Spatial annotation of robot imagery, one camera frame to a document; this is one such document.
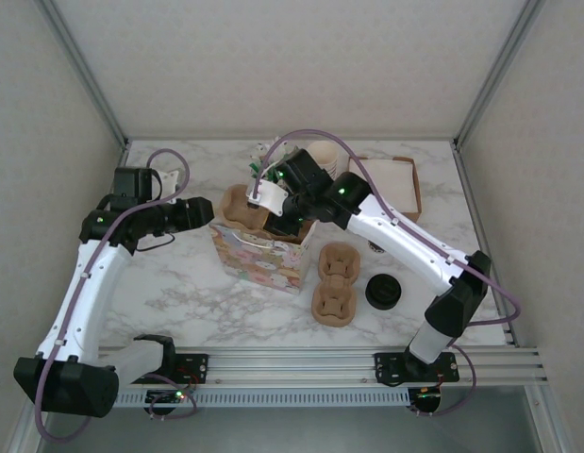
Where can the brown pulp cup carrier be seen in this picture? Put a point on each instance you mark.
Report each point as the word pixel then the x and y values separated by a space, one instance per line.
pixel 336 283
pixel 230 200

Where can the black paper coffee cup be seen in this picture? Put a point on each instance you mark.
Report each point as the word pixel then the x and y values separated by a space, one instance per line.
pixel 377 247

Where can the cartoon print paper gift bag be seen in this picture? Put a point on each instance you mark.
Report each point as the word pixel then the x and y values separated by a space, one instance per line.
pixel 258 269

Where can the white paper napkin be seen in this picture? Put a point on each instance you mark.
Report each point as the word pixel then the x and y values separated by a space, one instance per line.
pixel 390 177

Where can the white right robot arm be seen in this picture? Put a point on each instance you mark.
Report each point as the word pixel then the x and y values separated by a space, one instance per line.
pixel 405 240

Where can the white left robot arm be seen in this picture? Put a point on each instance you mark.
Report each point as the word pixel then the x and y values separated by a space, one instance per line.
pixel 91 292

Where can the green white sugar packet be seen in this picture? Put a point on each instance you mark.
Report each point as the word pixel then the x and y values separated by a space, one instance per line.
pixel 254 166

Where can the brown cardboard tray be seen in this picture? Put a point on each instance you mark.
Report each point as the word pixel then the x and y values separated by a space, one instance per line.
pixel 418 198

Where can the black plastic cup lid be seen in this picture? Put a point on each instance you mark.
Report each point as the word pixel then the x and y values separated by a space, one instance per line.
pixel 385 291

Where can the small control circuit board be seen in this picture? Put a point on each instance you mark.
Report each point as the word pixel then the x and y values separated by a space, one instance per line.
pixel 426 396
pixel 166 397

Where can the aluminium corner post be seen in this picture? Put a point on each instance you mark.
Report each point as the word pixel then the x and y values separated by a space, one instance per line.
pixel 493 75
pixel 88 75

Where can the aluminium frame bar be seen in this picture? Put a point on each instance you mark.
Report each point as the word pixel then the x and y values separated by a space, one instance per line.
pixel 551 424

